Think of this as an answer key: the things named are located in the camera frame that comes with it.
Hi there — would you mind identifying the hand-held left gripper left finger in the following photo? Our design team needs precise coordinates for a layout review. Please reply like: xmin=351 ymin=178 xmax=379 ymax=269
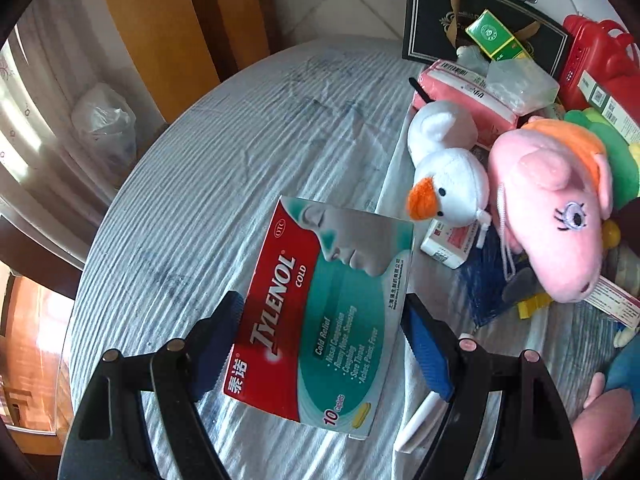
xmin=59 ymin=290 xmax=246 ymax=480

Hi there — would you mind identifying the white green medicine box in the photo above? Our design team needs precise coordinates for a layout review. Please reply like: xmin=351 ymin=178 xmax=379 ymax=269
xmin=577 ymin=70 xmax=640 ymax=143

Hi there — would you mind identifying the clear plastic packet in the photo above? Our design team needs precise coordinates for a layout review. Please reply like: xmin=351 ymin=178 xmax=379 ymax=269
xmin=485 ymin=59 xmax=560 ymax=113

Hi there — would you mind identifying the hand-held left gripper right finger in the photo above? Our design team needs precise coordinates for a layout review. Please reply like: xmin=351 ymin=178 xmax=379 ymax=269
xmin=400 ymin=292 xmax=583 ymax=480

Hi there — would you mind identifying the long white red medicine box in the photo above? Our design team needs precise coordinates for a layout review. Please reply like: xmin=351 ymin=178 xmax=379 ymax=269
xmin=582 ymin=275 xmax=640 ymax=328

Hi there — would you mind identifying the white flat box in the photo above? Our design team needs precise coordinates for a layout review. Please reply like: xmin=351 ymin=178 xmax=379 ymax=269
xmin=392 ymin=390 xmax=448 ymax=453

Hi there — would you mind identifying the green yellow box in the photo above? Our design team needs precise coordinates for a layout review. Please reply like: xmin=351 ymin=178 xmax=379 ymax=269
xmin=465 ymin=9 xmax=533 ymax=63

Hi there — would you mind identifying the pink packet white label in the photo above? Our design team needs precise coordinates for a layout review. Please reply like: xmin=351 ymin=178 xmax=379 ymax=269
xmin=412 ymin=59 xmax=531 ymax=133

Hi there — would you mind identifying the white striped desktop tablecloth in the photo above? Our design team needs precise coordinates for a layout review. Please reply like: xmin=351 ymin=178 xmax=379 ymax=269
xmin=65 ymin=35 xmax=640 ymax=480

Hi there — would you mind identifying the pink pig plush orange dress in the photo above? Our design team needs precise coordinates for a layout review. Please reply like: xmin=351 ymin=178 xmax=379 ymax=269
xmin=487 ymin=116 xmax=615 ymax=304

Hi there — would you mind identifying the clear plastic bag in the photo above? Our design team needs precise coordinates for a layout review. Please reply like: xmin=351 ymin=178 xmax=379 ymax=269
xmin=70 ymin=82 xmax=138 ymax=161

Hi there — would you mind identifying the pink pig plush blue body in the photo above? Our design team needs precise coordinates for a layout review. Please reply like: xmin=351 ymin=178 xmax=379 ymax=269
xmin=570 ymin=332 xmax=640 ymax=478

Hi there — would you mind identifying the yellow plastic toy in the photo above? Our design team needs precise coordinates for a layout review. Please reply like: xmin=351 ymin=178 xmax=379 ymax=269
xmin=517 ymin=292 xmax=553 ymax=318

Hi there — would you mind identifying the black stick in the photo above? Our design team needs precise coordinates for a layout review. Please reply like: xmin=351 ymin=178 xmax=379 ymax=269
xmin=409 ymin=77 xmax=432 ymax=106

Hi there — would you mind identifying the red hard case with handle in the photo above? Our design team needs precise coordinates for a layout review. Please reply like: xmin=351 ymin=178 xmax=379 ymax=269
xmin=557 ymin=14 xmax=640 ymax=111

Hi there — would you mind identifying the white curtain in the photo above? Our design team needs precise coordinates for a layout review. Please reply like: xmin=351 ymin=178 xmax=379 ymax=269
xmin=0 ymin=0 xmax=126 ymax=271

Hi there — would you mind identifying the red teal medicine box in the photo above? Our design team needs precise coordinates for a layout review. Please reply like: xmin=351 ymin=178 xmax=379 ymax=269
xmin=221 ymin=195 xmax=416 ymax=441

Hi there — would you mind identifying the white goose plush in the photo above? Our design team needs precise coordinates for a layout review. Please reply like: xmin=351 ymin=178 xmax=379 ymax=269
xmin=406 ymin=100 xmax=493 ymax=226

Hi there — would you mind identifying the blue knit pouch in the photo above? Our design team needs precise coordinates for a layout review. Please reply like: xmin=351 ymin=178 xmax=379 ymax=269
xmin=457 ymin=232 xmax=526 ymax=331

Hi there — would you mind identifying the green plush toy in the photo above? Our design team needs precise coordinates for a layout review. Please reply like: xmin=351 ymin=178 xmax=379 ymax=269
xmin=564 ymin=107 xmax=640 ymax=208

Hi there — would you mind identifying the black gift box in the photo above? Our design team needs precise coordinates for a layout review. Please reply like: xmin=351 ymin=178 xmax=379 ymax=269
xmin=401 ymin=0 xmax=571 ymax=78

